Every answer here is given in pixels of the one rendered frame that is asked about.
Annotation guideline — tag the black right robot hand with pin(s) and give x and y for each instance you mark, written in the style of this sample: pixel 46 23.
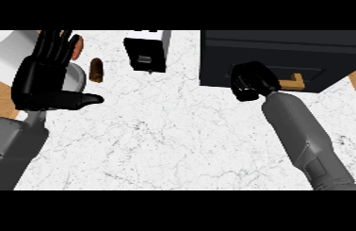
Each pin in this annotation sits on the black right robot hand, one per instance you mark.
pixel 252 79

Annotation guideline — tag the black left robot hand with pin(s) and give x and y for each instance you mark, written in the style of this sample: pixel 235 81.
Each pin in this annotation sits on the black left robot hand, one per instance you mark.
pixel 41 80

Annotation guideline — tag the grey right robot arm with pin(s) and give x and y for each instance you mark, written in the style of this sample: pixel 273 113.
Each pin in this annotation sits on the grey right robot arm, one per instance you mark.
pixel 303 140

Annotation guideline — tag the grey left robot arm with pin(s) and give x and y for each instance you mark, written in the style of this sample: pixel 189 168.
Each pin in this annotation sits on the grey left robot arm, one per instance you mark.
pixel 21 146

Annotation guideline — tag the grey round cup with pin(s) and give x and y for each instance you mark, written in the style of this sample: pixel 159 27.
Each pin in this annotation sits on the grey round cup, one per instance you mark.
pixel 74 77

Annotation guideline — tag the dark grey drawer cabinet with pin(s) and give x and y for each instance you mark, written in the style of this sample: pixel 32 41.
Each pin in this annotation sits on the dark grey drawer cabinet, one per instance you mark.
pixel 286 55

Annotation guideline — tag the white curved object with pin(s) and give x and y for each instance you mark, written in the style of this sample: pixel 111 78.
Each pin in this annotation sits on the white curved object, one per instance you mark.
pixel 13 51

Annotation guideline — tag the brown oval item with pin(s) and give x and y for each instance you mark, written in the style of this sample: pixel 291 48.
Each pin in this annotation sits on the brown oval item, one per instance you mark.
pixel 96 70

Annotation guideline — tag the orange round item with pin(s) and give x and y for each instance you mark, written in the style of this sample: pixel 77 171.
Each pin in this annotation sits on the orange round item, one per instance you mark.
pixel 77 47

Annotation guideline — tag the black and white appliance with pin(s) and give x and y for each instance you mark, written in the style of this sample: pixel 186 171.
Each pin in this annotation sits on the black and white appliance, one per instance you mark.
pixel 146 51

